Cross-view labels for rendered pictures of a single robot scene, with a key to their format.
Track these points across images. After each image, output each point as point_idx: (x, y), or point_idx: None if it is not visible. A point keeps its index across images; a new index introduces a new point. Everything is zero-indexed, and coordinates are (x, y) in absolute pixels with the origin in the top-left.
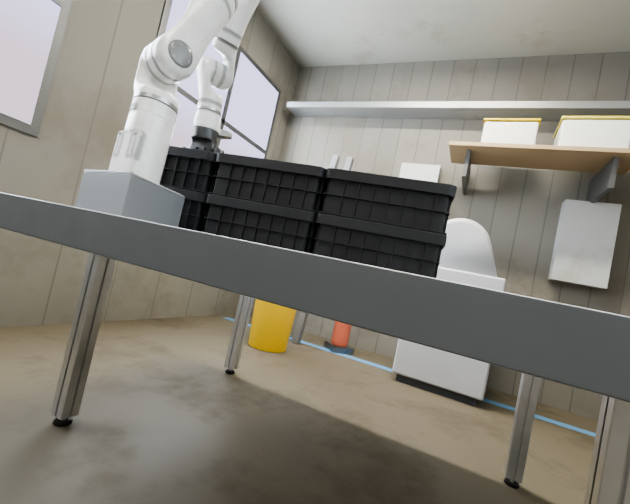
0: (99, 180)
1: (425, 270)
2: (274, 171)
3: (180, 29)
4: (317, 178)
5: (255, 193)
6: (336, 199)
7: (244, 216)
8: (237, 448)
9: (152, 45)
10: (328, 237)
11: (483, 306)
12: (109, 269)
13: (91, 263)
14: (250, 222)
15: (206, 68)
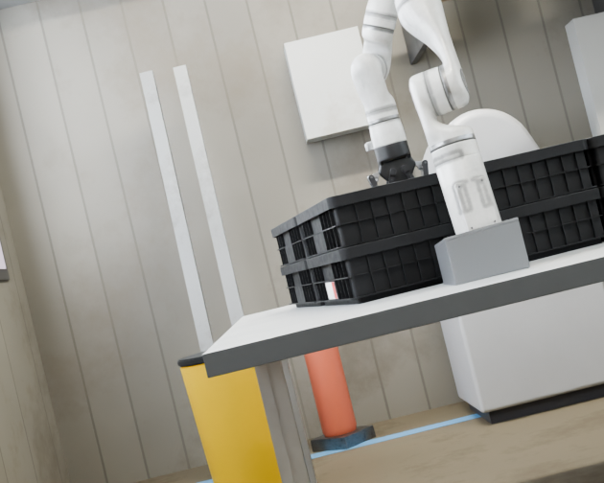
0: (476, 241)
1: None
2: (536, 162)
3: (453, 57)
4: (583, 151)
5: (527, 194)
6: None
7: (527, 223)
8: None
9: (443, 84)
10: None
11: None
12: (289, 393)
13: (272, 394)
14: (537, 226)
15: (380, 70)
